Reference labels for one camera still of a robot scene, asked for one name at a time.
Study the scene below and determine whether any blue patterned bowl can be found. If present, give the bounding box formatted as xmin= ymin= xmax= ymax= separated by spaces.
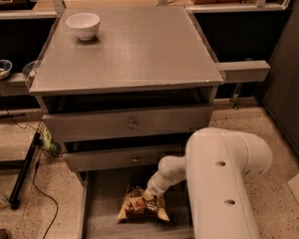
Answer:
xmin=0 ymin=60 xmax=12 ymax=81

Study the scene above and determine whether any clear glass jar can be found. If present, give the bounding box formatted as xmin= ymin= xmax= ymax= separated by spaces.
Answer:
xmin=22 ymin=61 xmax=41 ymax=78

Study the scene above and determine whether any white ceramic bowl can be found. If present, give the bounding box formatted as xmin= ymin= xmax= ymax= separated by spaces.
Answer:
xmin=66 ymin=13 xmax=101 ymax=41

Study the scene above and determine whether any grey drawer cabinet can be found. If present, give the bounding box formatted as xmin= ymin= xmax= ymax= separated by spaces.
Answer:
xmin=30 ymin=6 xmax=222 ymax=239

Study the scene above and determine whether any green wire basket item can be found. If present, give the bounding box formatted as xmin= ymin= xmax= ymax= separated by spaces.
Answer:
xmin=38 ymin=121 xmax=61 ymax=158

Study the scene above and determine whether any brown chip bag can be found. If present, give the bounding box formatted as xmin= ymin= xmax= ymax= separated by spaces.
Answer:
xmin=118 ymin=185 xmax=169 ymax=221

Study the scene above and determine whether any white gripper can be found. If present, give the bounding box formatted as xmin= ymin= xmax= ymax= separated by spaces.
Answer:
xmin=143 ymin=172 xmax=171 ymax=201

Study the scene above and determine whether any black floor cable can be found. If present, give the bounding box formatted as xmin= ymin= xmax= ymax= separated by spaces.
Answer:
xmin=0 ymin=83 xmax=60 ymax=239

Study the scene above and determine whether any grey side shelf block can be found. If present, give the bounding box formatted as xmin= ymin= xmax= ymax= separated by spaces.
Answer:
xmin=216 ymin=61 xmax=270 ymax=84

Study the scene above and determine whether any crumpled floor wrapper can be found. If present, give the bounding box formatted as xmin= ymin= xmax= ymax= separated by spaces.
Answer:
xmin=0 ymin=191 xmax=11 ymax=209

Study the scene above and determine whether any black metal stand leg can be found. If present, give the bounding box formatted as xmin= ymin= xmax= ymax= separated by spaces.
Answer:
xmin=9 ymin=132 xmax=40 ymax=210

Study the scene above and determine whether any grey open bottom drawer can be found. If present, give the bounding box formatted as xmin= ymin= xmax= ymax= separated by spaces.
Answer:
xmin=82 ymin=165 xmax=194 ymax=239

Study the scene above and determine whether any grey middle drawer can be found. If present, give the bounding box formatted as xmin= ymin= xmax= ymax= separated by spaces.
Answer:
xmin=62 ymin=141 xmax=190 ymax=173

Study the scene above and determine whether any dark cabinet on right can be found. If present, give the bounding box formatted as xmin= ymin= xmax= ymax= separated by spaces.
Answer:
xmin=260 ymin=0 xmax=299 ymax=158

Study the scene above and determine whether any brown shoe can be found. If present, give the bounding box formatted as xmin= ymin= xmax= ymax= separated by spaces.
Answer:
xmin=0 ymin=229 xmax=11 ymax=239

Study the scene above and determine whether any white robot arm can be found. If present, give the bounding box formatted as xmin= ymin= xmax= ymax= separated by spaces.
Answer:
xmin=144 ymin=127 xmax=272 ymax=239

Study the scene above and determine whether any grey top drawer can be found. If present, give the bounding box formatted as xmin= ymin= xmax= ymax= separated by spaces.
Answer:
xmin=43 ymin=105 xmax=213 ymax=142

